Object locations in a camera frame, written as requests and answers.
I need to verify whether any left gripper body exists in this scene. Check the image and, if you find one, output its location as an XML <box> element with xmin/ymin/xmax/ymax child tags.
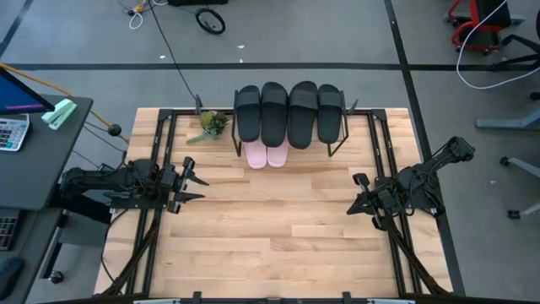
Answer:
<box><xmin>162</xmin><ymin>157</ymin><xmax>196</xmax><ymax>214</ymax></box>

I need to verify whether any red and black chair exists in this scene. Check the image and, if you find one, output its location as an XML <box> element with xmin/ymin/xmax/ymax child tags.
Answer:
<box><xmin>442</xmin><ymin>0</ymin><xmax>527</xmax><ymax>57</ymax></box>

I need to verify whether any black desk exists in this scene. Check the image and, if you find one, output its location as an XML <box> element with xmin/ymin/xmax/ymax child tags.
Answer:
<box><xmin>0</xmin><ymin>95</ymin><xmax>95</xmax><ymax>212</ymax></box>

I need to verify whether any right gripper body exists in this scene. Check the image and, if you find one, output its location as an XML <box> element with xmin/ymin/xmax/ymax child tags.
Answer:
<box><xmin>352</xmin><ymin>171</ymin><xmax>400</xmax><ymax>231</ymax></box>

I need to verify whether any mint green stapler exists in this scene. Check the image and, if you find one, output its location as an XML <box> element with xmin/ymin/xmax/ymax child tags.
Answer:
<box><xmin>40</xmin><ymin>98</ymin><xmax>78</xmax><ymax>131</ymax></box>

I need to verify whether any black slide sandal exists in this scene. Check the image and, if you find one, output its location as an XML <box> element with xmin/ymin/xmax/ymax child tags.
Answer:
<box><xmin>235</xmin><ymin>84</ymin><xmax>262</xmax><ymax>144</ymax></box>
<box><xmin>260</xmin><ymin>81</ymin><xmax>290</xmax><ymax>149</ymax></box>
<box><xmin>287</xmin><ymin>80</ymin><xmax>320</xmax><ymax>150</ymax></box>
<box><xmin>316</xmin><ymin>84</ymin><xmax>344</xmax><ymax>145</ymax></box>

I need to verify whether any yellow rod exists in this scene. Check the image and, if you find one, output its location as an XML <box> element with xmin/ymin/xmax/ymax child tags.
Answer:
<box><xmin>0</xmin><ymin>62</ymin><xmax>130</xmax><ymax>144</ymax></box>

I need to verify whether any black chair base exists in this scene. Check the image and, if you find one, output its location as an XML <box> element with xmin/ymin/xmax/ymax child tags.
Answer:
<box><xmin>488</xmin><ymin>8</ymin><xmax>540</xmax><ymax>101</ymax></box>

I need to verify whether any grey desk calculator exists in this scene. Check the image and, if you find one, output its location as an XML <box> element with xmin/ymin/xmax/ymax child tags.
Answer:
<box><xmin>0</xmin><ymin>113</ymin><xmax>32</xmax><ymax>153</ymax></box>

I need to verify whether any desk foot with caster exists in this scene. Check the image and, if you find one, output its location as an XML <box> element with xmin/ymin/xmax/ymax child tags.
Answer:
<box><xmin>40</xmin><ymin>185</ymin><xmax>114</xmax><ymax>285</ymax></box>

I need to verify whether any pink slide sandal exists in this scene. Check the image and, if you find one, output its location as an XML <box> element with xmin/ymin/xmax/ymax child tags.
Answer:
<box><xmin>267</xmin><ymin>141</ymin><xmax>291</xmax><ymax>169</ymax></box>
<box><xmin>244</xmin><ymin>140</ymin><xmax>268</xmax><ymax>171</ymax></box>

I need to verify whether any black floor cable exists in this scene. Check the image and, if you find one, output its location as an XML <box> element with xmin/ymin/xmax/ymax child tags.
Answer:
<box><xmin>146</xmin><ymin>0</ymin><xmax>199</xmax><ymax>102</ymax></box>

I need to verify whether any wooden shelf with black frame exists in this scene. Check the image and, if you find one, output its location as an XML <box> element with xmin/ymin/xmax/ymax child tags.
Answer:
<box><xmin>230</xmin><ymin>90</ymin><xmax>351</xmax><ymax>159</ymax></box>

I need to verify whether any black ring cable coil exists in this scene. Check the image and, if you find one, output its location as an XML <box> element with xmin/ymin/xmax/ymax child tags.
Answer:
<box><xmin>194</xmin><ymin>7</ymin><xmax>227</xmax><ymax>36</ymax></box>

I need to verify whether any small green artificial plant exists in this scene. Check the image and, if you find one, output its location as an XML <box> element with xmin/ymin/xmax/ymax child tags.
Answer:
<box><xmin>186</xmin><ymin>110</ymin><xmax>231</xmax><ymax>145</ymax></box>

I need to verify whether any black metal table frame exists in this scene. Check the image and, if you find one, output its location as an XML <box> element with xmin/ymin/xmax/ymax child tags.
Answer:
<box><xmin>94</xmin><ymin>93</ymin><xmax>455</xmax><ymax>304</ymax></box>

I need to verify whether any computer monitor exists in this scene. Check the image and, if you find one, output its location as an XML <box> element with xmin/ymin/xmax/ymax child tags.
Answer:
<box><xmin>0</xmin><ymin>67</ymin><xmax>56</xmax><ymax>117</ymax></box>

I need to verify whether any black computer mouse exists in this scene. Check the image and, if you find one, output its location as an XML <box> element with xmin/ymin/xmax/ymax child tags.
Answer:
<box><xmin>0</xmin><ymin>256</ymin><xmax>25</xmax><ymax>299</ymax></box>

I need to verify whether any computer keyboard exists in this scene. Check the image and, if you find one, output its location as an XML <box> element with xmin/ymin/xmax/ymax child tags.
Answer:
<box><xmin>0</xmin><ymin>213</ymin><xmax>21</xmax><ymax>252</ymax></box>

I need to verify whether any white cable with yellow plug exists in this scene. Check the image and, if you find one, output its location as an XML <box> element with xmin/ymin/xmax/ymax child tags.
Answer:
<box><xmin>127</xmin><ymin>0</ymin><xmax>169</xmax><ymax>31</ymax></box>

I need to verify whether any grey desk leg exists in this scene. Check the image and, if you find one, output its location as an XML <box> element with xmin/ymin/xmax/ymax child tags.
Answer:
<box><xmin>475</xmin><ymin>107</ymin><xmax>540</xmax><ymax>132</ymax></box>

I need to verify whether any dark grey side desk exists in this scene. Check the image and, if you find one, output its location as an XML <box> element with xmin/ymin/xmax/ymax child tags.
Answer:
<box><xmin>0</xmin><ymin>206</ymin><xmax>64</xmax><ymax>304</ymax></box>

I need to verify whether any long white cable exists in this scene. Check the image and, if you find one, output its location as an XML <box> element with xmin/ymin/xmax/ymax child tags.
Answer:
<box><xmin>455</xmin><ymin>0</ymin><xmax>540</xmax><ymax>91</ymax></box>

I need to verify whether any grey chair base with casters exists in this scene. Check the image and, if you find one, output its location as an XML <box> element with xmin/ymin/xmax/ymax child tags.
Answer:
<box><xmin>499</xmin><ymin>155</ymin><xmax>540</xmax><ymax>220</ymax></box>

